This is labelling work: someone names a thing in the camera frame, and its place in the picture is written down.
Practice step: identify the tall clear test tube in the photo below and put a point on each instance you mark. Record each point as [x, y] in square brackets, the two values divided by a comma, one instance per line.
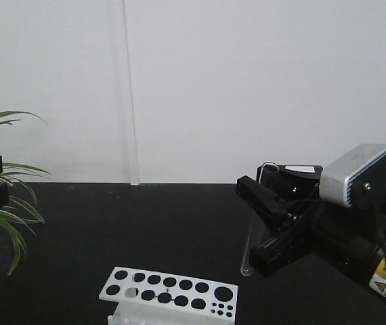
[256, 226]

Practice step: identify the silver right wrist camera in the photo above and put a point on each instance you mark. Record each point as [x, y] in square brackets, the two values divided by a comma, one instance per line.
[352, 176]

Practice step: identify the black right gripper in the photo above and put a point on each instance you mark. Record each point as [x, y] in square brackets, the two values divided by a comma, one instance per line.
[345, 238]

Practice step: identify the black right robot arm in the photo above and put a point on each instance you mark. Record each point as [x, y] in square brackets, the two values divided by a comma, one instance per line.
[376, 283]

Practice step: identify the white test tube rack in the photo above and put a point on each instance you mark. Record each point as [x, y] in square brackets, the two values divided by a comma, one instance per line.
[150, 297]

